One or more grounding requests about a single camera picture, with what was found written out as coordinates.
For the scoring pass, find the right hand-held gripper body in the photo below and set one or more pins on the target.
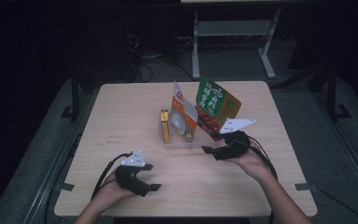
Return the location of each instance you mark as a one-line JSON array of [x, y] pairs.
[[234, 144]]

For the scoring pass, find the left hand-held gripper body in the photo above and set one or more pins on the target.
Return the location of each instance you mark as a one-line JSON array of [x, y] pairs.
[[130, 179]]

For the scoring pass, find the clear plastic container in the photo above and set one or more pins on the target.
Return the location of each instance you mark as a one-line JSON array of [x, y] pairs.
[[180, 145]]

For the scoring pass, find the green and red food packet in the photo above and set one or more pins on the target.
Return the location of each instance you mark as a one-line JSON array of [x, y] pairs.
[[216, 99]]

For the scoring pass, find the orange and white pouch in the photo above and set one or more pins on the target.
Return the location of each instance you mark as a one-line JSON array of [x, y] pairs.
[[183, 115]]

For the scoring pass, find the yellow and red box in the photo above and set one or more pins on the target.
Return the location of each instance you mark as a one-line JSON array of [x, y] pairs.
[[165, 127]]

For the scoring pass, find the person's left hand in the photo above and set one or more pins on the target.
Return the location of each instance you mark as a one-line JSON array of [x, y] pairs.
[[113, 189]]

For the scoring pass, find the person's right hand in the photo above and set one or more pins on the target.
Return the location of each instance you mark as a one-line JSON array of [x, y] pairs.
[[253, 163]]

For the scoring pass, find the grey tape strip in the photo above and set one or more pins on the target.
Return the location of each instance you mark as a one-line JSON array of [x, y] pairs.
[[65, 187], [304, 187]]

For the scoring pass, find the black metal stand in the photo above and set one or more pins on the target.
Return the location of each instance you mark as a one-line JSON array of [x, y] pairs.
[[332, 96], [74, 99]]

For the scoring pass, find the white metal table frame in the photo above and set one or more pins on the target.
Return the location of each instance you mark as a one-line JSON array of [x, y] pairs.
[[234, 28]]

